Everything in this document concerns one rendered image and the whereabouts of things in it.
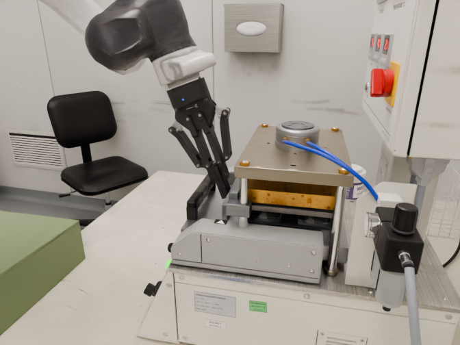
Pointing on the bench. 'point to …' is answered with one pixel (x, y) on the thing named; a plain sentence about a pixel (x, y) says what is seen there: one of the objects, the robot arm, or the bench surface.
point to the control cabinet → (409, 111)
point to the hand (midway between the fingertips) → (221, 180)
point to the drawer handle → (198, 197)
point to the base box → (280, 317)
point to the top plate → (298, 156)
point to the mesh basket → (446, 209)
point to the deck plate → (438, 272)
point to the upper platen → (292, 198)
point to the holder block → (290, 220)
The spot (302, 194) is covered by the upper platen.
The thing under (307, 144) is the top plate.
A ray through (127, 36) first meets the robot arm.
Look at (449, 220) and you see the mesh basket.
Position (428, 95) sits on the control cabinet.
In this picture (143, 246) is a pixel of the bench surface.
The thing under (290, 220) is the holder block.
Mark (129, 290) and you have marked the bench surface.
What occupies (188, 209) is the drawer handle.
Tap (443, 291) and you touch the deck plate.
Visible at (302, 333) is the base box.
